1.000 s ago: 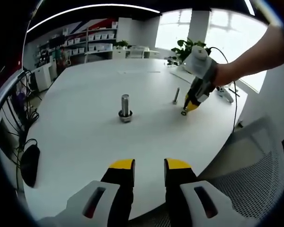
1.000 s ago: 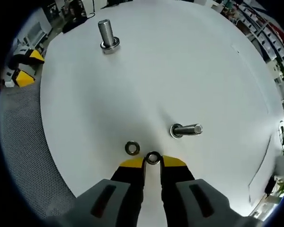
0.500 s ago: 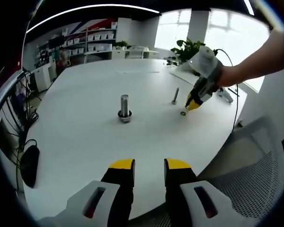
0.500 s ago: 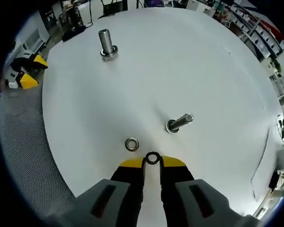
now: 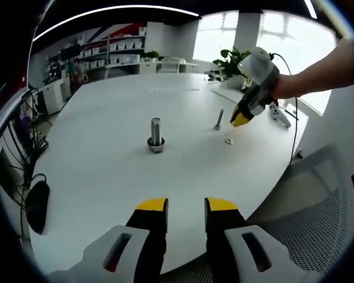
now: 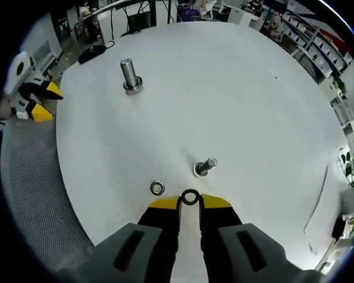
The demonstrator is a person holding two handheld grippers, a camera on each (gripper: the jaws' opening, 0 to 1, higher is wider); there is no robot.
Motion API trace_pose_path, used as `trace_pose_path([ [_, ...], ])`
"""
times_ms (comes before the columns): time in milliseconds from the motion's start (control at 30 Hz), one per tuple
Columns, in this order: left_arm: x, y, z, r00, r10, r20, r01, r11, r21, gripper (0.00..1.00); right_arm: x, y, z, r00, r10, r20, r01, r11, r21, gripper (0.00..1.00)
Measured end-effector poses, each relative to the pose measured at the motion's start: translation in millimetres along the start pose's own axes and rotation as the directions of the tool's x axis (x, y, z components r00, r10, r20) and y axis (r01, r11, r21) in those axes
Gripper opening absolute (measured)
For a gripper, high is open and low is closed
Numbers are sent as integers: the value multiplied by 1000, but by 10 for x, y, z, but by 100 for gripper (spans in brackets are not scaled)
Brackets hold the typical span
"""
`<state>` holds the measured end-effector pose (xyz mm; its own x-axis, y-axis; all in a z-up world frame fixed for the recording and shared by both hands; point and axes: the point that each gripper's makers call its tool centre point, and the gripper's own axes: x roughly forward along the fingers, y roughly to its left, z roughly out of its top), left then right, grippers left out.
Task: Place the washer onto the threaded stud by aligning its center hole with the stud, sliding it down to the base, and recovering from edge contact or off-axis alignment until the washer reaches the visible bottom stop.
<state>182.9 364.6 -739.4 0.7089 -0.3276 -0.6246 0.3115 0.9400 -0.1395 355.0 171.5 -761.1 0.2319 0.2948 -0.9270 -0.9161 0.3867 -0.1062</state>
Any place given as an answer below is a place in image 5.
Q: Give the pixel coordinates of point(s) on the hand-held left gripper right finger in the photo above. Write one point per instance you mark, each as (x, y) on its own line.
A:
(227, 236)

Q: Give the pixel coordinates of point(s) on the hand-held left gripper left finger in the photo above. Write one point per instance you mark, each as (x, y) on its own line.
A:
(144, 236)

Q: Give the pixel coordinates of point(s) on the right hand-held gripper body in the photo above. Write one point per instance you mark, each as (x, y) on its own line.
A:
(262, 70)

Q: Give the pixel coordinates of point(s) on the thin steel threaded stud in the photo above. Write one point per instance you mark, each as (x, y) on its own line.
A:
(219, 119)

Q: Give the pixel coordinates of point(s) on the large steel washer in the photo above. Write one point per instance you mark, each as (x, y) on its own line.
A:
(150, 143)

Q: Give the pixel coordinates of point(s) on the thick steel threaded stud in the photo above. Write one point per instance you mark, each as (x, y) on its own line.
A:
(155, 132)

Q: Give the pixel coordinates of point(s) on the white plant pot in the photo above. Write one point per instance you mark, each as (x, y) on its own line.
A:
(233, 82)

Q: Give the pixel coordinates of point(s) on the white paper sheet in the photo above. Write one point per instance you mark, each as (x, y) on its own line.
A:
(224, 94)

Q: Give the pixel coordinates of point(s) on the white game controller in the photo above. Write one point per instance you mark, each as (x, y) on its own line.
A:
(278, 115)

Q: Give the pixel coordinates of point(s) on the green potted plant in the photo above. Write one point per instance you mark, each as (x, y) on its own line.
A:
(228, 63)

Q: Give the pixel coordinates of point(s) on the white mesh office chair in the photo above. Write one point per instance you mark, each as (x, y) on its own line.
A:
(312, 212)

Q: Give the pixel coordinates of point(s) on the small green plant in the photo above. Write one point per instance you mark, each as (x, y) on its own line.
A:
(152, 55)

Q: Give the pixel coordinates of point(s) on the black computer mouse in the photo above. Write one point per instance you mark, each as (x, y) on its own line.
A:
(36, 206)

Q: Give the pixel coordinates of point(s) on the shelf with white bins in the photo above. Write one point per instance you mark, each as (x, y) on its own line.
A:
(121, 45)

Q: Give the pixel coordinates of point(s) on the ceiling light strip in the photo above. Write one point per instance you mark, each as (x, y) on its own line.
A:
(112, 11)

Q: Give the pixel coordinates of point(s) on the white cabinet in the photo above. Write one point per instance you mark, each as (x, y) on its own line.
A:
(56, 95)

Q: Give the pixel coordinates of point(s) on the black wall screen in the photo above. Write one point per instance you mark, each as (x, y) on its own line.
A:
(70, 50)

